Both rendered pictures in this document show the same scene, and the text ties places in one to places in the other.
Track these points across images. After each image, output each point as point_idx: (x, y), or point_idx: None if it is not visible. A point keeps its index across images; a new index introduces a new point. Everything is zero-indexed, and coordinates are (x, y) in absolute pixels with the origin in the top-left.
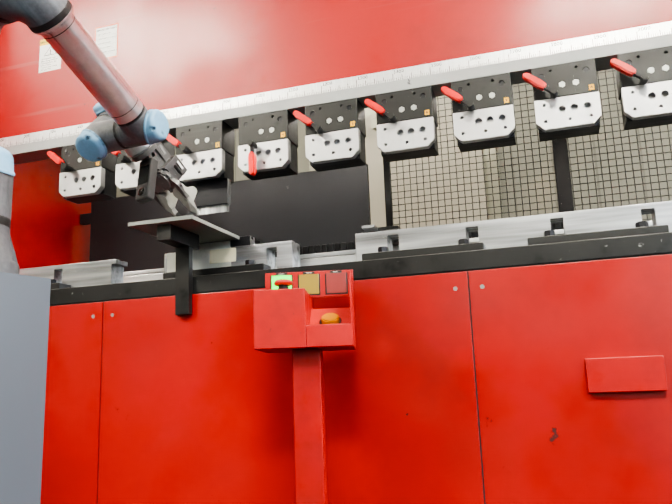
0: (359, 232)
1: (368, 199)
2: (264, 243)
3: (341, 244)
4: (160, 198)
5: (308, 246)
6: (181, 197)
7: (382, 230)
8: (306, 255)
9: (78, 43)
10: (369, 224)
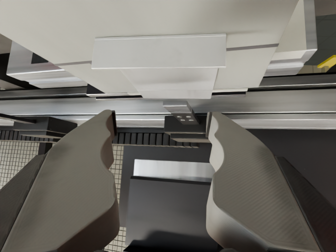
0: (131, 161)
1: (120, 190)
2: (50, 71)
3: (122, 142)
4: (274, 208)
5: (178, 155)
6: (66, 168)
7: (28, 129)
8: (125, 118)
9: None
10: (122, 167)
